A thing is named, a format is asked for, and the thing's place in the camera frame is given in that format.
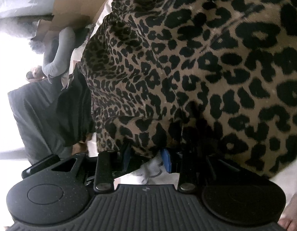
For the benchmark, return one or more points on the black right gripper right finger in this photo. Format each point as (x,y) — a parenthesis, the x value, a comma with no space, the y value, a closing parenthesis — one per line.
(178,162)

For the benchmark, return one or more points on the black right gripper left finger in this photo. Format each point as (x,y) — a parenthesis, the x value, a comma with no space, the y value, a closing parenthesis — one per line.
(110,165)

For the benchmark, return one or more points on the leopard print garment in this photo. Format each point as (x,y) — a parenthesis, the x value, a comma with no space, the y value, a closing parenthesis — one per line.
(199,72)

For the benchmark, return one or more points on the person's right hand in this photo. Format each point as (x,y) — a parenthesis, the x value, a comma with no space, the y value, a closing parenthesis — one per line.
(288,220)

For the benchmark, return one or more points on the white bear print bedsheet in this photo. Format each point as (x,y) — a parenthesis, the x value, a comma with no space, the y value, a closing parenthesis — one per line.
(148,170)

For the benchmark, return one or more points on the black garment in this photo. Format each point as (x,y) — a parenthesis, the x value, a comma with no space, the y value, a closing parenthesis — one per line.
(73,111)

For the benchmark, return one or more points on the dark grey clothing pile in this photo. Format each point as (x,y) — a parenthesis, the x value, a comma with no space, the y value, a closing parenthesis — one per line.
(29,105)

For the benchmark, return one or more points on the grey neck pillow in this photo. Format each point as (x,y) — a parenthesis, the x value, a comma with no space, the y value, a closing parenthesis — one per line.
(58,53)

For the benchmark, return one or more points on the brown cardboard box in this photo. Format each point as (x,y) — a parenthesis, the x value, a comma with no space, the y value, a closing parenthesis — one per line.
(69,13)

